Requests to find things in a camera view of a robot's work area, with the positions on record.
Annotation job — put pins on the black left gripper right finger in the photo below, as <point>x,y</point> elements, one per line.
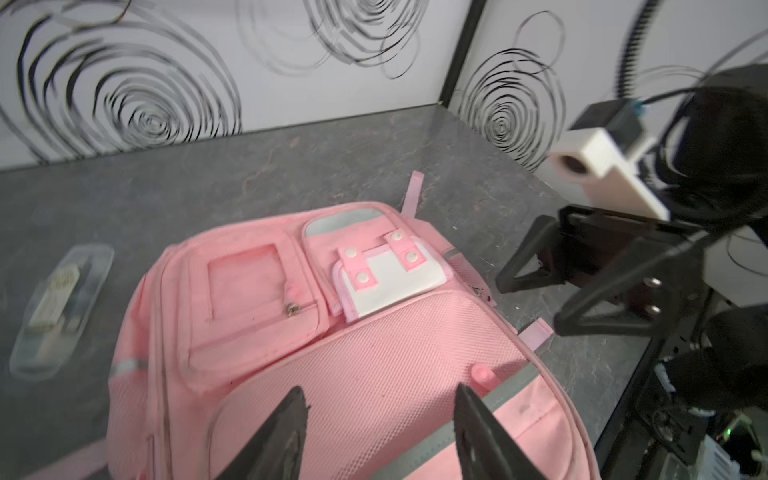
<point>485,450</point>

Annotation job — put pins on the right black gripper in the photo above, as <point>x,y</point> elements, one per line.
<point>638,276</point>

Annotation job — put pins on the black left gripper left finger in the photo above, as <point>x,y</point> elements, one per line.
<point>275,450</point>

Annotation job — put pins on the pink student backpack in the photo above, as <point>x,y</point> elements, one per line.
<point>371,311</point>

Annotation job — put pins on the clear plastic pencil case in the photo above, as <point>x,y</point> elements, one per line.
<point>58,312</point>

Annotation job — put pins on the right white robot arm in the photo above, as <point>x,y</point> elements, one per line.
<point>717,176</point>

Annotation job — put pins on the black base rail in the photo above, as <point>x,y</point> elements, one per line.
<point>650,435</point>

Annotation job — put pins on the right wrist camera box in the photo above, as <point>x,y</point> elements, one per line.
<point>600,153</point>

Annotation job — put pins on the black corner frame post right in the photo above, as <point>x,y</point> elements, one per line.
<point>461,51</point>

